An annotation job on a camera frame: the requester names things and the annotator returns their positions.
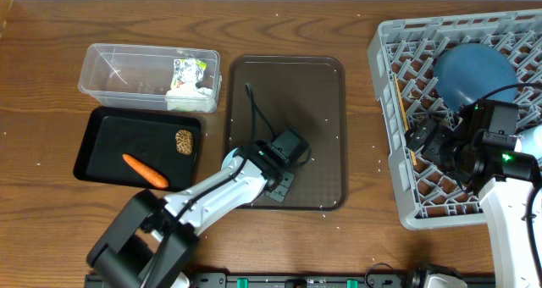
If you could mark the dark brown serving tray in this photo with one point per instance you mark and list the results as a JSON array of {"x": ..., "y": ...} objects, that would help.
[{"x": 308, "y": 95}]

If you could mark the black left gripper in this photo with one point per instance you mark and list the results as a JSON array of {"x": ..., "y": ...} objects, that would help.
[{"x": 284, "y": 191}]

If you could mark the clear plastic bin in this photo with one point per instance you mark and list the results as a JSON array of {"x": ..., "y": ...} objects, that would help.
[{"x": 134, "y": 76}]

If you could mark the foil snack wrapper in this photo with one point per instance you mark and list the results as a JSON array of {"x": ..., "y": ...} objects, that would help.
[{"x": 187, "y": 71}]

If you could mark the grey dishwasher rack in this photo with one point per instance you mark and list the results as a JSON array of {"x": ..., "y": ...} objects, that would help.
[{"x": 425, "y": 197}]

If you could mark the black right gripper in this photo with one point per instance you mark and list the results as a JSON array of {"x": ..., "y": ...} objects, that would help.
[{"x": 441, "y": 133}]

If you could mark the brown food scrap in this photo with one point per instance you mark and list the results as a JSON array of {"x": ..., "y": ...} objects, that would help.
[{"x": 184, "y": 142}]

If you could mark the light blue cup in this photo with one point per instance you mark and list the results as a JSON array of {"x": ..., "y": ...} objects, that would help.
[{"x": 531, "y": 141}]

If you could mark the black plastic tray bin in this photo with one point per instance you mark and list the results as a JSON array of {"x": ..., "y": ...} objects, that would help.
[{"x": 147, "y": 136}]

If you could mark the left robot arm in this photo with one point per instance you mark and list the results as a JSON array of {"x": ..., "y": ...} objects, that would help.
[{"x": 152, "y": 239}]

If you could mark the orange carrot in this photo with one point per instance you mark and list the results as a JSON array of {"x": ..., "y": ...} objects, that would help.
[{"x": 146, "y": 172}]

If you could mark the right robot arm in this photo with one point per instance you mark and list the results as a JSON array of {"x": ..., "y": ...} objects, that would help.
[{"x": 480, "y": 155}]

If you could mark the large blue bowl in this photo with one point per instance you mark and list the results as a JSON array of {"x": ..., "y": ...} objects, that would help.
[{"x": 468, "y": 72}]

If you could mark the light blue rice plate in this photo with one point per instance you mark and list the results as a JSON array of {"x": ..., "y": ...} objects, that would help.
[{"x": 228, "y": 158}]

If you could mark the white napkin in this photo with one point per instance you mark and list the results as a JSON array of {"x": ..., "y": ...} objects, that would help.
[{"x": 191, "y": 99}]

